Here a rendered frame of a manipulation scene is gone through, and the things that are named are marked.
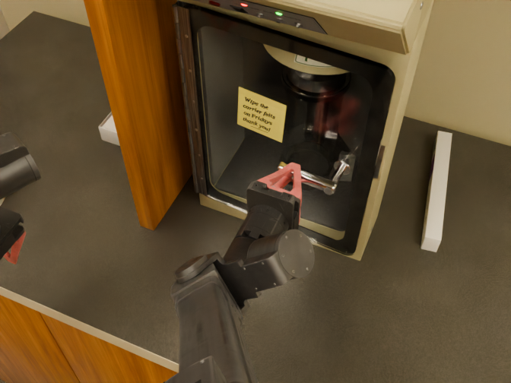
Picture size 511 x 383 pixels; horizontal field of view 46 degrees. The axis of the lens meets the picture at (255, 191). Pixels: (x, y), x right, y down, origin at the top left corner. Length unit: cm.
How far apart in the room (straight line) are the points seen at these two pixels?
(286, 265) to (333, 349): 35
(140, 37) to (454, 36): 63
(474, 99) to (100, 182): 78
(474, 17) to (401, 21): 63
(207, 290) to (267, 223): 16
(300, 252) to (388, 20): 27
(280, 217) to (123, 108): 29
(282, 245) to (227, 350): 23
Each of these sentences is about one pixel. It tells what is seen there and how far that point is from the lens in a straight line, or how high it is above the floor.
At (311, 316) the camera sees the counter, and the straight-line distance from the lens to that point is 102.
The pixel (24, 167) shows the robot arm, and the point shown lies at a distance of 80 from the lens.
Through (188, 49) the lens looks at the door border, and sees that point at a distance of 87.
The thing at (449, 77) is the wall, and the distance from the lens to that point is 131.
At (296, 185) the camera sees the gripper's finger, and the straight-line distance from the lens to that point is 81.
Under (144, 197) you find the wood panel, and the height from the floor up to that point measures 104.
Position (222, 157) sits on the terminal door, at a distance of 99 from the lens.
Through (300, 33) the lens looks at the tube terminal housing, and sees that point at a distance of 79.
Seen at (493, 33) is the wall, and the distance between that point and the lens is 124.
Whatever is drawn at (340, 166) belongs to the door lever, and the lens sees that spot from 87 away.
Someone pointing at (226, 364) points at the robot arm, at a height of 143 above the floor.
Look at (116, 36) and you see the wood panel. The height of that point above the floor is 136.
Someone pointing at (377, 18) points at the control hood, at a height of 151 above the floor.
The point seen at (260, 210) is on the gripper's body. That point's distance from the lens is 78.
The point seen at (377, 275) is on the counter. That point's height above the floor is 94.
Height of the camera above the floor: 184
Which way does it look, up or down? 51 degrees down
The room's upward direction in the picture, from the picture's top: straight up
